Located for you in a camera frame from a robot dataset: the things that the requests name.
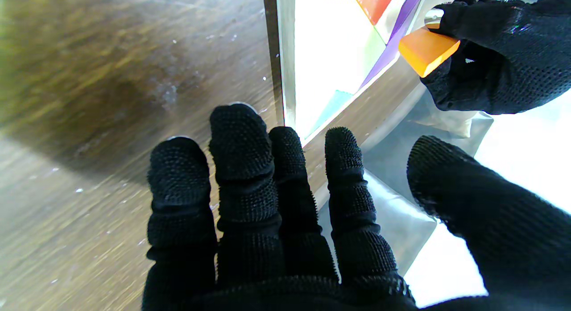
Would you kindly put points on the white crumpled backdrop sheet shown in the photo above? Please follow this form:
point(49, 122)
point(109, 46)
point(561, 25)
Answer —
point(526, 168)

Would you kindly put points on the purple tangram triangle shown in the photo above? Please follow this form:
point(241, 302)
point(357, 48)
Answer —
point(392, 39)

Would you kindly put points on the small blue tangram triangle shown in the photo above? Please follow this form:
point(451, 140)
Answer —
point(330, 110)

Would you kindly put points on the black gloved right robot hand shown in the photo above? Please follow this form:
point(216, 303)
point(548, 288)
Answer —
point(250, 239)

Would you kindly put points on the green tangram square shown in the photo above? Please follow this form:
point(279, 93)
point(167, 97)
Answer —
point(370, 61)

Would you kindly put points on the dark brown leather sofa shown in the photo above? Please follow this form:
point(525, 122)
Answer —
point(392, 177)

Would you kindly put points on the light wooden square tray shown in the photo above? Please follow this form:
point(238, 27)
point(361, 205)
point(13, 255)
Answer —
point(287, 56)

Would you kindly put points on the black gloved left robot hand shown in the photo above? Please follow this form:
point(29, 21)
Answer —
point(504, 56)

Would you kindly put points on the large red tangram triangle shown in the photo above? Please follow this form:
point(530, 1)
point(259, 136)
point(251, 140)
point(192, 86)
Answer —
point(372, 3)

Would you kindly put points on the orange tangram parallelogram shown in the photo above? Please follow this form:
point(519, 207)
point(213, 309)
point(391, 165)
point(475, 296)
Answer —
point(426, 52)

